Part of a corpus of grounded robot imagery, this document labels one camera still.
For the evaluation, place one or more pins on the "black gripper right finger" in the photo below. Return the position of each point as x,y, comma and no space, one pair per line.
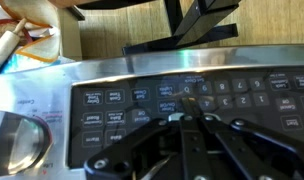
245,150

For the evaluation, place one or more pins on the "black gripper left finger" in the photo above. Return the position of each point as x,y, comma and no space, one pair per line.
142,146

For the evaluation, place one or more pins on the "stainless steel gas stove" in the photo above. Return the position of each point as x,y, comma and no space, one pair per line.
42,86

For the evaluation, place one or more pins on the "steel stove knob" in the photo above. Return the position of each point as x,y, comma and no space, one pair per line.
18,143

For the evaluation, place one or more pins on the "black glass touch control panel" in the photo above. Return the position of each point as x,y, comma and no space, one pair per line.
142,110

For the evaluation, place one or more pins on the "light wooden drawer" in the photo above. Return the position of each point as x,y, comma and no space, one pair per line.
70,36

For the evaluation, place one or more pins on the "black metal stand base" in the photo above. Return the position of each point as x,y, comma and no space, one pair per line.
192,23

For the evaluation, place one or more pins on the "blue patterned towel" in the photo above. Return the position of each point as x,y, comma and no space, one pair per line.
28,63

